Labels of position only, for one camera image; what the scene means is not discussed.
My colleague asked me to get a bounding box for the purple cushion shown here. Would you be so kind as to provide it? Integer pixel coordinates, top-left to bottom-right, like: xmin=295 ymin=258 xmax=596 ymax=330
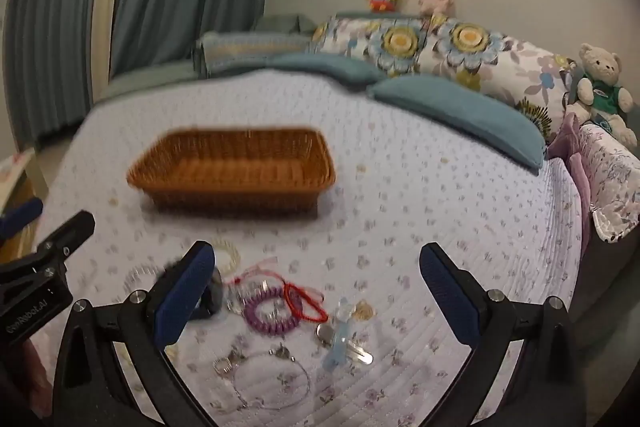
xmin=547 ymin=112 xmax=596 ymax=253

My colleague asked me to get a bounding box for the light wooden desk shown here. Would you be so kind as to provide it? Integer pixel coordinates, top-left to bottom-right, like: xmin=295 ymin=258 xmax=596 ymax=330
xmin=0 ymin=147 xmax=48 ymax=228

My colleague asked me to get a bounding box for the pink ribbon bracelet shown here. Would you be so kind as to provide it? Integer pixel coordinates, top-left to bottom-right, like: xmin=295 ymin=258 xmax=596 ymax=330
xmin=225 ymin=257 xmax=286 ymax=303

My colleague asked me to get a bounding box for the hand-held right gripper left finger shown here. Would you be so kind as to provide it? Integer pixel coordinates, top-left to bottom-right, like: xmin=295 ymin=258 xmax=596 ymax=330
xmin=52 ymin=241 xmax=221 ymax=427

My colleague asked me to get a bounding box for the silver hair clip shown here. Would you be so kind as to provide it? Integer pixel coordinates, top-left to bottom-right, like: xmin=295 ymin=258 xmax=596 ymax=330
xmin=345 ymin=341 xmax=374 ymax=366

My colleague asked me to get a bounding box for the translucent blue hair clip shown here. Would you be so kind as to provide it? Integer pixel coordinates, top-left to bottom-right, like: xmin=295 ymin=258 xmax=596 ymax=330
xmin=322 ymin=302 xmax=358 ymax=368

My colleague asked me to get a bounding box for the red string bracelet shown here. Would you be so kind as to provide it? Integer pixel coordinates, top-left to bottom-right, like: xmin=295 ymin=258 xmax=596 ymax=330
xmin=284 ymin=283 xmax=328 ymax=323

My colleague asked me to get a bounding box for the beige teddy bear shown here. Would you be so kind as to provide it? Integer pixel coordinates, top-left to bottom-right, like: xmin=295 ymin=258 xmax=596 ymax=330
xmin=565 ymin=43 xmax=636 ymax=142

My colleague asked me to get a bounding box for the purple coil bracelet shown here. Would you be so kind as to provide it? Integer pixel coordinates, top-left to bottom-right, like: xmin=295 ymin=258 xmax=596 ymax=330
xmin=243 ymin=288 xmax=303 ymax=337

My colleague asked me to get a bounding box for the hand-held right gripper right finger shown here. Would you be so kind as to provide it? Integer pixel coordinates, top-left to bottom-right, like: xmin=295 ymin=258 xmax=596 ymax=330
xmin=419 ymin=243 xmax=586 ymax=427

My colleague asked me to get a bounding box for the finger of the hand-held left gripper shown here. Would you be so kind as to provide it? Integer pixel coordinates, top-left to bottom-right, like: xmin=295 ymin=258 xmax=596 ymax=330
xmin=32 ymin=211 xmax=96 ymax=260
xmin=0 ymin=198 xmax=45 ymax=234

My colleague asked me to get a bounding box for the cream coil hair tie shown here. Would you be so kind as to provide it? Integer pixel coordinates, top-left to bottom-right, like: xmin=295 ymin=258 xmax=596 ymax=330
xmin=210 ymin=239 xmax=241 ymax=273

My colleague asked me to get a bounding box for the teal pillow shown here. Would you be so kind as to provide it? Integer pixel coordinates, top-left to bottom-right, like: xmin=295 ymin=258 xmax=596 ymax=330
xmin=367 ymin=76 xmax=546 ymax=172
xmin=265 ymin=53 xmax=388 ymax=85

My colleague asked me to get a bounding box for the brown wicker basket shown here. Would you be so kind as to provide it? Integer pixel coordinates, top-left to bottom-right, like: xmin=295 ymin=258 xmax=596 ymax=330
xmin=126 ymin=128 xmax=337 ymax=220

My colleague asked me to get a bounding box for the floral print pillow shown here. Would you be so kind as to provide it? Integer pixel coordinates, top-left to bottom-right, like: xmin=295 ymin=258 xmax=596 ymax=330
xmin=312 ymin=18 xmax=433 ymax=78
xmin=417 ymin=14 xmax=576 ymax=142

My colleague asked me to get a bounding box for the floral patterned throw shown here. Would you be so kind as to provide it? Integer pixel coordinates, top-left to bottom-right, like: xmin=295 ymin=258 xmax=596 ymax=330
xmin=577 ymin=123 xmax=640 ymax=244

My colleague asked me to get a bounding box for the black scrunchie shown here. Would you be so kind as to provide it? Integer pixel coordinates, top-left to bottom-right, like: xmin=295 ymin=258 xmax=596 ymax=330
xmin=155 ymin=257 xmax=224 ymax=320

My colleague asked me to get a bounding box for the clear bead bracelet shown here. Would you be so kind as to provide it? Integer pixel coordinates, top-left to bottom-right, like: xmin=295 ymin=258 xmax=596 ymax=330
xmin=124 ymin=263 xmax=166 ymax=293

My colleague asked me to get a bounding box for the silver clasp charm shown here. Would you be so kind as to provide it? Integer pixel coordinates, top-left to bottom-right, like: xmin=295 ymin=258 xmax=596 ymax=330
xmin=214 ymin=351 xmax=247 ymax=379

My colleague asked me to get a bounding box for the lilac floral quilt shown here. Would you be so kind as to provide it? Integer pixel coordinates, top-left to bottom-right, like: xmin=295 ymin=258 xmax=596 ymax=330
xmin=30 ymin=69 xmax=586 ymax=427

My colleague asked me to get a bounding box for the silver chain bracelet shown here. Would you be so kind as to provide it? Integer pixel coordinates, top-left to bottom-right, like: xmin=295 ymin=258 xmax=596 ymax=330
xmin=232 ymin=343 xmax=311 ymax=410

